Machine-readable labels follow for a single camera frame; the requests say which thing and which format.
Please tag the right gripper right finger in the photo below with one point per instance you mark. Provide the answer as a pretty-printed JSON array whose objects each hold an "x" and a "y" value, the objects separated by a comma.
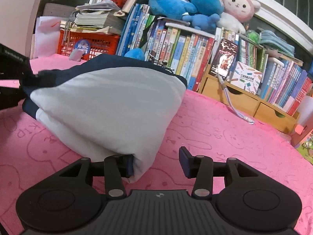
[{"x": 199, "y": 167}]

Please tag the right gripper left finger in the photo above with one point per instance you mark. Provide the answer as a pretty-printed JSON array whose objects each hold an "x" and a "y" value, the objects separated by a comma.
[{"x": 117, "y": 167}]

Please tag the white and navy jacket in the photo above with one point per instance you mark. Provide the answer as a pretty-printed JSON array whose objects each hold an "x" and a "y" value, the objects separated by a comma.
[{"x": 107, "y": 105}]

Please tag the white paper bag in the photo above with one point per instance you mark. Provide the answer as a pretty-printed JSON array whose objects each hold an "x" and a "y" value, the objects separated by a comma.
[{"x": 46, "y": 37}]

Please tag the round blue tag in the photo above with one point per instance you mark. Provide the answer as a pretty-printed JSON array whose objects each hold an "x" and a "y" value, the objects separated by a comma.
[{"x": 80, "y": 50}]

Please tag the wooden drawer organizer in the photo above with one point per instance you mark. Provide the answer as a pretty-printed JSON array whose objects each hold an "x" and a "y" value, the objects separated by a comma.
[{"x": 248, "y": 103}]

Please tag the red plastic crate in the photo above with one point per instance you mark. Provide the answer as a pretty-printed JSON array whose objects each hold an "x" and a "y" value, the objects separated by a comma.
[{"x": 92, "y": 44}]

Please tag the white patterned small box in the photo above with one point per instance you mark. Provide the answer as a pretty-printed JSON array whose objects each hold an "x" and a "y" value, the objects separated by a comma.
[{"x": 246, "y": 78}]

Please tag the stack of papers and books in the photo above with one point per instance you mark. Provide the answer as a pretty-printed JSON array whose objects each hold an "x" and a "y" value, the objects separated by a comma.
[{"x": 102, "y": 17}]

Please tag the smartphone with lit screen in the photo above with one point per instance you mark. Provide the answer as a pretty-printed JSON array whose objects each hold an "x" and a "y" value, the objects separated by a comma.
[{"x": 223, "y": 59}]

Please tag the pink triangular toy house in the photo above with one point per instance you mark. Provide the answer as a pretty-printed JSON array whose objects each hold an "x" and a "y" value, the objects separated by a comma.
[{"x": 301, "y": 140}]

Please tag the miniature bicycle model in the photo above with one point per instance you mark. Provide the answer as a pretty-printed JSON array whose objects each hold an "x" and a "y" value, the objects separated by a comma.
[{"x": 162, "y": 64}]

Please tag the row of books left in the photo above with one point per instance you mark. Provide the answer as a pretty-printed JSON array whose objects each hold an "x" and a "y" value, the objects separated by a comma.
[{"x": 185, "y": 49}]

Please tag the row of books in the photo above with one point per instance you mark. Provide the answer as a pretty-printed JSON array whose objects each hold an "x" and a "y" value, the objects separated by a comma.
[
  {"x": 284, "y": 83},
  {"x": 185, "y": 49}
]

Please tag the blue plush ball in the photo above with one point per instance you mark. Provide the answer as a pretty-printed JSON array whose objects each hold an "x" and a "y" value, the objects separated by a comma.
[{"x": 136, "y": 53}]

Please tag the row of books right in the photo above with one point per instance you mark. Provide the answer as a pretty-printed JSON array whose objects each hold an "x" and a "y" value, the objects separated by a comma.
[{"x": 284, "y": 83}]

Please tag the green ball toy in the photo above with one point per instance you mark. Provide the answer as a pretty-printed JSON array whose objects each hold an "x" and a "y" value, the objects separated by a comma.
[{"x": 253, "y": 36}]

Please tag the folded teal towel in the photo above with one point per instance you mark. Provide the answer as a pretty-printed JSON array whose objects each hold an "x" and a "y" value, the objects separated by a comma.
[{"x": 270, "y": 39}]

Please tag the pink white bunny plush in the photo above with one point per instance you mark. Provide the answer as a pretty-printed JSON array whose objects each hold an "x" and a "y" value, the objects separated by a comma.
[{"x": 237, "y": 12}]

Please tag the blue whale plush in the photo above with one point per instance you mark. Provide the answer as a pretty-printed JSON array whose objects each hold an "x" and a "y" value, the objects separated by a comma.
[{"x": 184, "y": 10}]

